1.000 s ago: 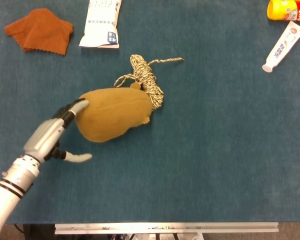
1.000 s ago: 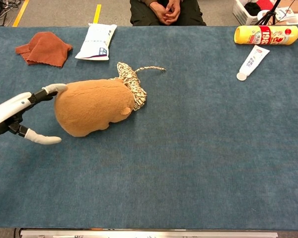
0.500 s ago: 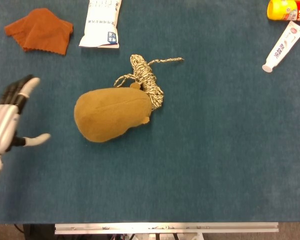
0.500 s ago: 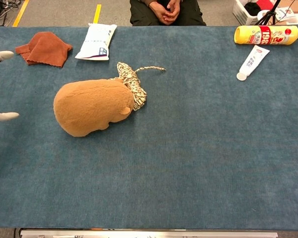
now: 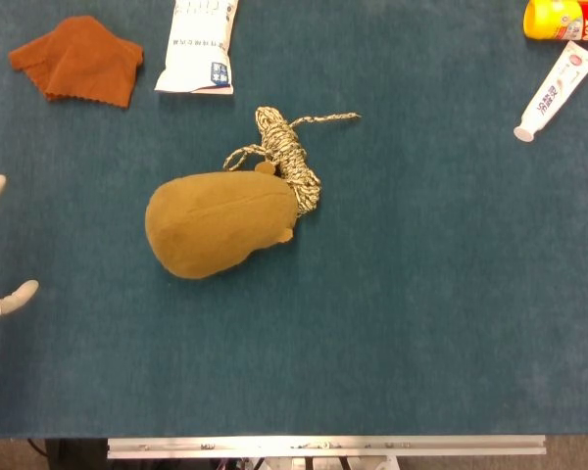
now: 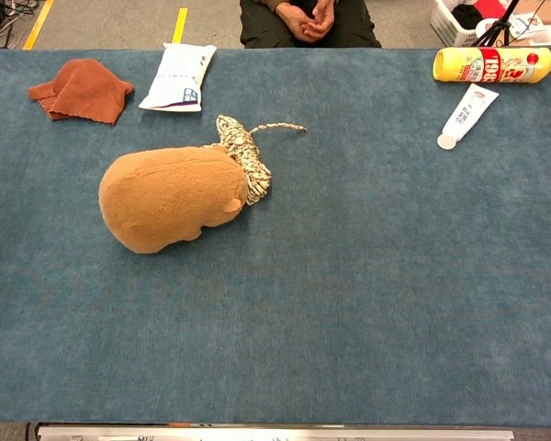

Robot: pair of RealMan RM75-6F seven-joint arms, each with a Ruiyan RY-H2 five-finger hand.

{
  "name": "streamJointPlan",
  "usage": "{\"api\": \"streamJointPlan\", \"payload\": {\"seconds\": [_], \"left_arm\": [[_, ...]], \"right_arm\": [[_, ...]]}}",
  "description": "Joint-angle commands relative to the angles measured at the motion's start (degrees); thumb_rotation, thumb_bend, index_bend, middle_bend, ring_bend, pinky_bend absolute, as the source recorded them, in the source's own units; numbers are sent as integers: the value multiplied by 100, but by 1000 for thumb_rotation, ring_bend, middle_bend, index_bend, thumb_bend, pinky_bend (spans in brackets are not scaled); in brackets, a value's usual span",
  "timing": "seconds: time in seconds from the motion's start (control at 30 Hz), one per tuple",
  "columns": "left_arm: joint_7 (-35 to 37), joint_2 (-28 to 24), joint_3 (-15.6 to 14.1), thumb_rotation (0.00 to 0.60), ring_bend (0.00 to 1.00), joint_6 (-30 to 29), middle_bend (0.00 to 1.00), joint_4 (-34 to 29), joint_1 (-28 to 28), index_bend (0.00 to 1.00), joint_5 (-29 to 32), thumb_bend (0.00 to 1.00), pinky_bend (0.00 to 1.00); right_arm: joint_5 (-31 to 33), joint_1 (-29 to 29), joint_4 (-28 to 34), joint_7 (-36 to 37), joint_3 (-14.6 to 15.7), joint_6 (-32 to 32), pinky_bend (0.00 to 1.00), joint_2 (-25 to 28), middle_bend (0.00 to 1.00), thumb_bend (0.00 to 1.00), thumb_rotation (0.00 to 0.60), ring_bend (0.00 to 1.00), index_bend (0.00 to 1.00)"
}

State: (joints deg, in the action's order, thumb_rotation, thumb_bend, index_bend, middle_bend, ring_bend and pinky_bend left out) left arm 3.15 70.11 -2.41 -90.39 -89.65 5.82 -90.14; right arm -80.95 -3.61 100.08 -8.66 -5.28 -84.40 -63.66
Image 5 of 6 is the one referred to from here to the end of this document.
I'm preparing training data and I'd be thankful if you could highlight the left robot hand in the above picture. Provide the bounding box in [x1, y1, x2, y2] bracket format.
[0, 164, 40, 323]

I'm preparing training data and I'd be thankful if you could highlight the brown plush toy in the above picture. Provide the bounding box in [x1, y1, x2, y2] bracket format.
[144, 161, 297, 280]

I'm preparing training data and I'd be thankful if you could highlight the orange-brown cloth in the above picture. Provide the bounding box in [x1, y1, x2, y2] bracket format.
[8, 15, 145, 110]

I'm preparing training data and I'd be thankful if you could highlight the white snack bag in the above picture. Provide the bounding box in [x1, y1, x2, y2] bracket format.
[154, 0, 240, 95]

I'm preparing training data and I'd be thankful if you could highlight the white toothpaste tube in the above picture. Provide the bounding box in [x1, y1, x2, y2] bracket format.
[513, 40, 588, 143]

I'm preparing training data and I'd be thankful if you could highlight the yellow bottle with red label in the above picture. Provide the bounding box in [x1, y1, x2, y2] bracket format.
[522, 0, 588, 43]

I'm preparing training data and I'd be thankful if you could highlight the beige braided rope bundle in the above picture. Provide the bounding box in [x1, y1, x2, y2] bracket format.
[221, 106, 363, 218]

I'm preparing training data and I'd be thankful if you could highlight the aluminium frame rail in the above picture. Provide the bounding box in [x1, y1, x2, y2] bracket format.
[106, 435, 548, 460]

